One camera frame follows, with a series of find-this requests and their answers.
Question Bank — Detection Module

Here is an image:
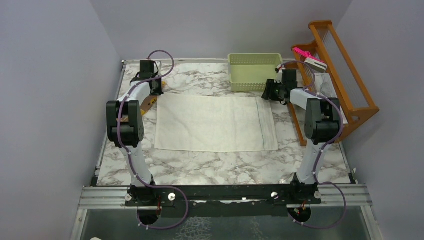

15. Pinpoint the white towel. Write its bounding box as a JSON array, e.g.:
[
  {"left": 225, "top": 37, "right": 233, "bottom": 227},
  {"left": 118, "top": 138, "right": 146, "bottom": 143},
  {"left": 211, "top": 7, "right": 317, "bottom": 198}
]
[{"left": 154, "top": 93, "right": 279, "bottom": 153}]

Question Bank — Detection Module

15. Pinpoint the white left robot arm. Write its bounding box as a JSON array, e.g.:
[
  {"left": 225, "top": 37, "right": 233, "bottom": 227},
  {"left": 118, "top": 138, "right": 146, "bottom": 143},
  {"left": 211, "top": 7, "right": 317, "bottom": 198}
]
[{"left": 106, "top": 59, "right": 162, "bottom": 206}]

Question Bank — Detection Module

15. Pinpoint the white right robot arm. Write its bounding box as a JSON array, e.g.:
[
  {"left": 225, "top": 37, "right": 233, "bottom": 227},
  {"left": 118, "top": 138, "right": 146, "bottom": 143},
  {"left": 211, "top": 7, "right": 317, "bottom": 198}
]
[{"left": 261, "top": 68, "right": 344, "bottom": 185}]

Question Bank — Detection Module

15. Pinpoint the green plastic basket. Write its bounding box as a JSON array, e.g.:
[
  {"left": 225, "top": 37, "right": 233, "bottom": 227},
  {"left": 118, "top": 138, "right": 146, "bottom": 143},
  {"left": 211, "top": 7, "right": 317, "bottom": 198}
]
[{"left": 227, "top": 53, "right": 283, "bottom": 92}]

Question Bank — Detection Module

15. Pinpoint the yellow bear towel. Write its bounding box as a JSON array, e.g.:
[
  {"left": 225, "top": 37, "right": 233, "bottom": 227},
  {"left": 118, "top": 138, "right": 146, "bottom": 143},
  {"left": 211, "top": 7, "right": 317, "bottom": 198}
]
[{"left": 140, "top": 96, "right": 158, "bottom": 116}]

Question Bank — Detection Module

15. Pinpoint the white grey box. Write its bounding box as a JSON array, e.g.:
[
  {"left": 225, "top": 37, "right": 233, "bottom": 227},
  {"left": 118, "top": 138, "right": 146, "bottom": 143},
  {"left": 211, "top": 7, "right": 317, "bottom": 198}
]
[{"left": 304, "top": 57, "right": 328, "bottom": 73}]

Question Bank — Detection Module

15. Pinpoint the pink clip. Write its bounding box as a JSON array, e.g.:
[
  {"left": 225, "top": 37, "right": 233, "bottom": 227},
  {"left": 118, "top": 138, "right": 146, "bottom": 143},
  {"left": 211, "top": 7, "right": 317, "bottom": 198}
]
[{"left": 292, "top": 47, "right": 324, "bottom": 63}]

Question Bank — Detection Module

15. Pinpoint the clear plastic package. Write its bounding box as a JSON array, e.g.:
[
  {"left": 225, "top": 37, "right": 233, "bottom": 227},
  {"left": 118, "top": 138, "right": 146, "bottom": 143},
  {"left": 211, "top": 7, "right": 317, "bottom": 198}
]
[{"left": 314, "top": 73, "right": 338, "bottom": 98}]

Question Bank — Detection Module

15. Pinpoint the wooden rack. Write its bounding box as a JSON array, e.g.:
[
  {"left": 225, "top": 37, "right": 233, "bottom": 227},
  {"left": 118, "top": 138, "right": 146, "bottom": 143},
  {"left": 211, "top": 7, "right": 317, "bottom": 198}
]
[{"left": 292, "top": 20, "right": 380, "bottom": 142}]

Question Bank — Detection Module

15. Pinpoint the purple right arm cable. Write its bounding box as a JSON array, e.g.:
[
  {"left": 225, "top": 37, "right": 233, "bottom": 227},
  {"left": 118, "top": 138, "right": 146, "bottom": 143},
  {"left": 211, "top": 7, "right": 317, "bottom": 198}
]
[{"left": 274, "top": 60, "right": 348, "bottom": 231}]

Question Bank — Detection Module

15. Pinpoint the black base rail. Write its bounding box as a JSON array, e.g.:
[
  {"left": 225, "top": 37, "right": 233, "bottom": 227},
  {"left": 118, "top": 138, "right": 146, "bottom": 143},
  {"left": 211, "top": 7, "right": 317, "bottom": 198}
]
[{"left": 124, "top": 183, "right": 322, "bottom": 218}]

